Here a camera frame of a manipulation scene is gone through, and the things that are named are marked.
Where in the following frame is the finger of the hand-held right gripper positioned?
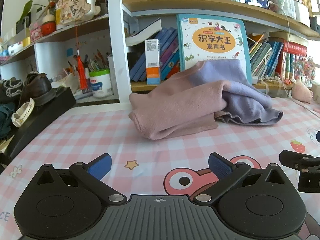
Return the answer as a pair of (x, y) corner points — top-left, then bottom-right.
(279, 150), (320, 193)

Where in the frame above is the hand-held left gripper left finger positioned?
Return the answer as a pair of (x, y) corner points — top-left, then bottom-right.
(32, 153), (127, 206)

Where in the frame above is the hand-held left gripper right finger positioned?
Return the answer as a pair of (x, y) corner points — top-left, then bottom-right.
(192, 152), (290, 206)

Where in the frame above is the pink and purple sweater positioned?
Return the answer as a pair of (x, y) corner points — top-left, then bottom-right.
(129, 59), (284, 140)

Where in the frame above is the pink plush toy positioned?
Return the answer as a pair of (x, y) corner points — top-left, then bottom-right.
(291, 79), (313, 103)

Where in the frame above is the black flat box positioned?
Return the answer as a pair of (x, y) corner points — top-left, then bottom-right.
(0, 87), (77, 160)

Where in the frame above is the white tub with green lid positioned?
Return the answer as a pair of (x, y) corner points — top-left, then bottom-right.
(89, 69), (113, 98)

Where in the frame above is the white wristwatch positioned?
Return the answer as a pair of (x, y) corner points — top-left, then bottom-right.
(11, 97), (35, 128)

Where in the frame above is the bunch of pink beaded flowers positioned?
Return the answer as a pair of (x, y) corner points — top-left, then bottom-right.
(292, 55), (316, 81)

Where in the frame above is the brown leather shoe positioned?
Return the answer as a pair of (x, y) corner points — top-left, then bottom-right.
(18, 72), (57, 107)

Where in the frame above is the bunch of pens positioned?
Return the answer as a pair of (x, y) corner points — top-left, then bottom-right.
(66, 50), (112, 73)

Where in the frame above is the dark green cloth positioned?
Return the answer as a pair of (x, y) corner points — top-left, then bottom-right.
(0, 102), (16, 140)

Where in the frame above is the white and orange carton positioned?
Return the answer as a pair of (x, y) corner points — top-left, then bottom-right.
(144, 39), (162, 85)

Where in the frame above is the stack of thin colourful books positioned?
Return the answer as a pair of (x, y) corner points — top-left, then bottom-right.
(247, 33), (284, 77)

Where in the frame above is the dark fluffy-trimmed shoe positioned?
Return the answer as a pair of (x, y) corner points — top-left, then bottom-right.
(0, 79), (24, 104)

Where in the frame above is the row of blue-spined books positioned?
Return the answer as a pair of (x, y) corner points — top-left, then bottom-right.
(129, 27), (181, 82)

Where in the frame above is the white wooden bookshelf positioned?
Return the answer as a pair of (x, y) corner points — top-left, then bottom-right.
(0, 0), (320, 105)

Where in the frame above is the teal-edged children's picture book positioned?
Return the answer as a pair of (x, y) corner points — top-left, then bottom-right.
(176, 14), (253, 84)

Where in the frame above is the thick leaning paperback book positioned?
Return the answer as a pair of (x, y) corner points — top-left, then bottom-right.
(125, 17), (163, 47)

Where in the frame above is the red round figurine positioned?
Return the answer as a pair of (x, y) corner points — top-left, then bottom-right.
(41, 14), (57, 37)

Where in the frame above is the clear plastic storage box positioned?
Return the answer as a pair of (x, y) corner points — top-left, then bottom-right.
(271, 0), (312, 28)

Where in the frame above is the hanging charm with red tassel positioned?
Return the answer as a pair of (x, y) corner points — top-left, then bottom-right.
(56, 0), (97, 90)

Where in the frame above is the green plant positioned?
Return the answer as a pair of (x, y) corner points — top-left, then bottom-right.
(18, 0), (63, 23)

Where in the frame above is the pearl bead string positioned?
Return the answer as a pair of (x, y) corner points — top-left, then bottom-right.
(257, 76), (283, 82)

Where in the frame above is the thin white cable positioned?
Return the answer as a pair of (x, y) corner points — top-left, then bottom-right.
(271, 0), (320, 120)

